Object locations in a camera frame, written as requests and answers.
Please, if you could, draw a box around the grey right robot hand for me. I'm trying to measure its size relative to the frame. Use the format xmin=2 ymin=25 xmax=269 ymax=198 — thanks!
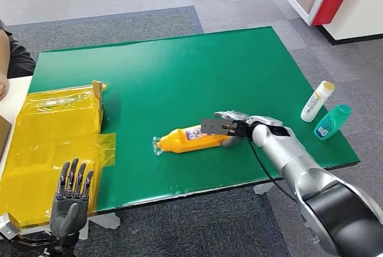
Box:
xmin=213 ymin=110 xmax=250 ymax=149

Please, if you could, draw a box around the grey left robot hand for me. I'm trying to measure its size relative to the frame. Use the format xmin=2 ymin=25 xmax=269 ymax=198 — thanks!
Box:
xmin=50 ymin=158 xmax=94 ymax=239

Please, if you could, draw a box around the orange bottle with clear cap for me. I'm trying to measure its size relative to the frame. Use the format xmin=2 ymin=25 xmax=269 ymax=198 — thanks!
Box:
xmin=152 ymin=124 xmax=231 ymax=156

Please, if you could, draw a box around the teal bottle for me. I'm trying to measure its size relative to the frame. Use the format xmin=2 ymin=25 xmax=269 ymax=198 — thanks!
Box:
xmin=314 ymin=104 xmax=353 ymax=141

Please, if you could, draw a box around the person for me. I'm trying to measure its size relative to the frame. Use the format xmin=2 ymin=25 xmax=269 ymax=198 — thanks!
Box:
xmin=0 ymin=20 xmax=37 ymax=79

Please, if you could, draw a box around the white table foot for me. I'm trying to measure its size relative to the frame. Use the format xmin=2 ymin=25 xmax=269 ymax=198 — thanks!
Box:
xmin=253 ymin=182 xmax=275 ymax=196
xmin=78 ymin=211 xmax=121 ymax=241

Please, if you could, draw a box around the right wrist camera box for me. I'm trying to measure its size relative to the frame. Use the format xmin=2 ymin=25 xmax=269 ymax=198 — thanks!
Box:
xmin=201 ymin=117 xmax=234 ymax=137

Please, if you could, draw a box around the metal bracket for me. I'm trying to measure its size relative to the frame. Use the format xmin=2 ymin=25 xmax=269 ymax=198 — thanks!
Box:
xmin=0 ymin=213 xmax=21 ymax=240

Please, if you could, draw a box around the green table mat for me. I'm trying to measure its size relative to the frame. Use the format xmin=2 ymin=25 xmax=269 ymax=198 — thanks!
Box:
xmin=29 ymin=26 xmax=360 ymax=213

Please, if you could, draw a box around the white bottle with yellow cap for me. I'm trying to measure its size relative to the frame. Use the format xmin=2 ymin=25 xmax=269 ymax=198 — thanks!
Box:
xmin=300 ymin=81 xmax=336 ymax=123

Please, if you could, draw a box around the yellow tape-wrapped cardboard box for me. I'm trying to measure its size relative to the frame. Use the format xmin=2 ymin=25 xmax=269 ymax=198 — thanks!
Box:
xmin=0 ymin=80 xmax=117 ymax=229

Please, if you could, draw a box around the person's hand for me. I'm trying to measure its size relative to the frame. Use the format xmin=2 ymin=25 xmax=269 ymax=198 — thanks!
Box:
xmin=0 ymin=74 xmax=9 ymax=102

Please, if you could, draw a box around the brown board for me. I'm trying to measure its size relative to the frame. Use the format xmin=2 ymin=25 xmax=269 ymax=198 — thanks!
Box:
xmin=0 ymin=115 xmax=12 ymax=159

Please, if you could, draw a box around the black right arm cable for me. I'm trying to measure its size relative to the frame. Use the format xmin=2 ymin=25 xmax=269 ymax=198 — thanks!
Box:
xmin=247 ymin=136 xmax=299 ymax=204

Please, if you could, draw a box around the white side table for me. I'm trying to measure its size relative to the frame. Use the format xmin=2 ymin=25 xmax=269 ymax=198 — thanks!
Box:
xmin=0 ymin=75 xmax=33 ymax=179

